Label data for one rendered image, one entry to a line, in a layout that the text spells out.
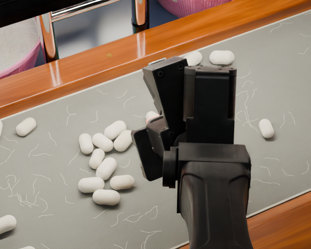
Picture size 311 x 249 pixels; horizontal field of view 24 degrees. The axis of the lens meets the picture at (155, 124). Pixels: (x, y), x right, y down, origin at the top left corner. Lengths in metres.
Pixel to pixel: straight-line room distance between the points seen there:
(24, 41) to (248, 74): 0.36
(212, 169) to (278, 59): 0.51
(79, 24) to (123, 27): 0.08
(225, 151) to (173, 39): 0.46
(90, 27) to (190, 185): 0.68
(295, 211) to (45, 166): 0.35
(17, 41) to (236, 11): 0.36
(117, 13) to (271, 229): 0.54
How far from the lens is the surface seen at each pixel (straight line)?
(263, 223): 0.95
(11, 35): 1.20
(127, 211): 0.97
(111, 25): 1.28
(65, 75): 1.09
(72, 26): 1.28
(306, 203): 0.97
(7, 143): 1.06
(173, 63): 0.80
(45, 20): 1.06
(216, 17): 1.17
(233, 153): 0.70
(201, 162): 0.68
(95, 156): 1.00
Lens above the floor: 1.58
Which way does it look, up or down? 53 degrees down
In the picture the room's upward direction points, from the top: straight up
